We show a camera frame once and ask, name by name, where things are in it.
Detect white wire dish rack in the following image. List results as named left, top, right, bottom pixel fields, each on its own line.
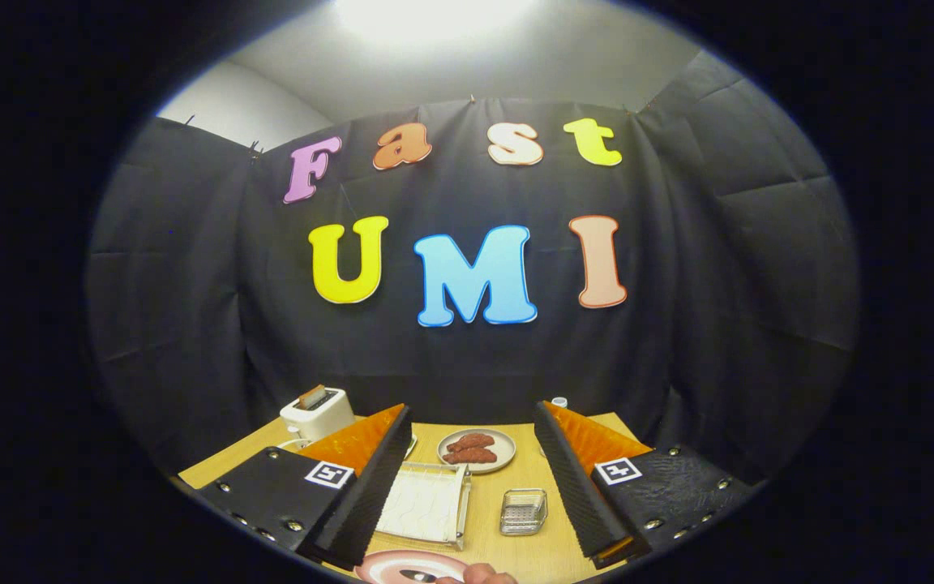
left=374, top=461, right=473, bottom=552

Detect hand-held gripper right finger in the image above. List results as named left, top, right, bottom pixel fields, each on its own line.
left=533, top=398, right=762, bottom=570

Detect metal wire cutlery basket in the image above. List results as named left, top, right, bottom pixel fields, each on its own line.
left=499, top=487, right=549, bottom=537

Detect beige plate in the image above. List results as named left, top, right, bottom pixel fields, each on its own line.
left=437, top=428, right=516, bottom=475

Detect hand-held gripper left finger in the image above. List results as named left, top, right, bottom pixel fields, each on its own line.
left=190, top=403, right=415, bottom=573

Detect pink plate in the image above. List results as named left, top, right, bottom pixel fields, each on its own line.
left=353, top=549, right=472, bottom=584

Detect white toaster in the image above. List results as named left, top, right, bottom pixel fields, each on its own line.
left=280, top=387, right=356, bottom=443

